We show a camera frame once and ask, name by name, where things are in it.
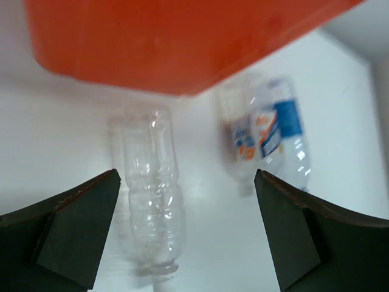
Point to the clear bottle orange blue label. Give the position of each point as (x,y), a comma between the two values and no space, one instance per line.
(234,104)

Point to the clear bottle blue label blue cap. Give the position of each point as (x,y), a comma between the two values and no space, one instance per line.
(281,137)

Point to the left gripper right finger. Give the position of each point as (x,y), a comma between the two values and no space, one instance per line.
(319,246)

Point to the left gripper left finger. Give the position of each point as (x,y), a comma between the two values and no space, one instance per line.
(57,244)

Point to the clear unlabelled bottle white cap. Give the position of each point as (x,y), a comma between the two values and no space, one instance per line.
(150,208)

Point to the orange plastic bin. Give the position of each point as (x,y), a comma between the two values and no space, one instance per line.
(170,47)

